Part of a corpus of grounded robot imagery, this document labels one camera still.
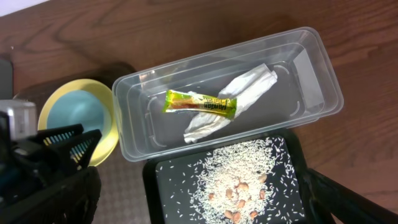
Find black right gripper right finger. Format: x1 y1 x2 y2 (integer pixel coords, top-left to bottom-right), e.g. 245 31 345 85
300 169 397 224

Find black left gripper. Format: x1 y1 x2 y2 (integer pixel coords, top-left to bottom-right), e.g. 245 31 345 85
1 112 102 202

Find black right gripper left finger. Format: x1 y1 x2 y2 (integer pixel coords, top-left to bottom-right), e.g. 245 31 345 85
1 167 101 224

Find yellow plate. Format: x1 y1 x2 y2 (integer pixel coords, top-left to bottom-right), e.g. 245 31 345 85
38 79 119 166

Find yellow green snack wrapper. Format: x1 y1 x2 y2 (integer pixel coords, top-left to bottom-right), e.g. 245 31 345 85
162 90 237 119

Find white napkin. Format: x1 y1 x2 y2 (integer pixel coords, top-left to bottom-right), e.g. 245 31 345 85
183 63 277 144

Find grey plastic dishwasher rack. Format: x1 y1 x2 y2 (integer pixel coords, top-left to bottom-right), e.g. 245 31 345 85
0 59 13 100

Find brown plastic serving tray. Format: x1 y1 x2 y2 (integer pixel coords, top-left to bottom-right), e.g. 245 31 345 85
14 62 150 224

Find black plastic tray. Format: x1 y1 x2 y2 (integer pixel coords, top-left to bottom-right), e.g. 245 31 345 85
142 131 308 224

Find spilled rice and food scraps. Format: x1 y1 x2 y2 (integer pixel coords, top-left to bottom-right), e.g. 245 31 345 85
161 136 305 224

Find clear plastic bin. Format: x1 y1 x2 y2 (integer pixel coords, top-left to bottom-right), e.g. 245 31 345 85
112 27 344 162

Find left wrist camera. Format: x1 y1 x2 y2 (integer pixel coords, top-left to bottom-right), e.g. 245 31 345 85
1 100 37 140

